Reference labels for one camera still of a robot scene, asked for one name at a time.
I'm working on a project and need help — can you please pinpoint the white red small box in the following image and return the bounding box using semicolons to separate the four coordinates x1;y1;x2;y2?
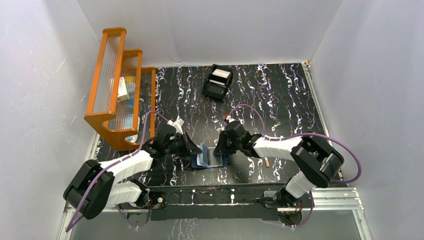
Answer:
116;77;130;103

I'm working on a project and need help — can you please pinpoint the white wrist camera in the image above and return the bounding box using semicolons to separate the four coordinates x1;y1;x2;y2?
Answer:
224;114;234;124
167;116;185;134

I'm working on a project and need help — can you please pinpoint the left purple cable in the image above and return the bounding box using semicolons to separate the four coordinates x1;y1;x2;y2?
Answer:
65;110;173;233

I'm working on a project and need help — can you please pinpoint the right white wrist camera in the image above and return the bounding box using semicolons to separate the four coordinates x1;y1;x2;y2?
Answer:
224;114;234;124

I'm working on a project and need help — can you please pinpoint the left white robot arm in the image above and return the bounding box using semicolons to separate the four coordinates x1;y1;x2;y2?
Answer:
63;125;203;220

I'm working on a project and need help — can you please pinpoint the white card stack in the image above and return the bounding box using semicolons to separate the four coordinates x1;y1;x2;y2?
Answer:
212;68;231;79

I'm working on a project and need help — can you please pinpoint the orange wooden rack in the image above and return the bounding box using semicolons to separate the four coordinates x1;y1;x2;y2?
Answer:
84;27;156;151

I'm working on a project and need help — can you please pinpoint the blue leather card holder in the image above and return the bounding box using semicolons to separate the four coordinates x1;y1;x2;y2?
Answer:
190;143;230;170

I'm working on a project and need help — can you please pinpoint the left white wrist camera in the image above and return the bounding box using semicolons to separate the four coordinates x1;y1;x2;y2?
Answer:
167;116;185;134

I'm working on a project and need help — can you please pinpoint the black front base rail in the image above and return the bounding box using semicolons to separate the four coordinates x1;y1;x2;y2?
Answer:
119;180;316;229

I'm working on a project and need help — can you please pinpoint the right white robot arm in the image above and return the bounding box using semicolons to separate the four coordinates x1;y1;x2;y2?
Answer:
214;120;344;207

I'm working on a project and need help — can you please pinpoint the white orange pen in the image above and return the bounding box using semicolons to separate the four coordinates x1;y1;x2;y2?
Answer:
264;159;270;168

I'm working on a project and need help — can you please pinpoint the black card box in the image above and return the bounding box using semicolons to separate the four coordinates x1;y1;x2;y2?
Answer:
201;64;234;101

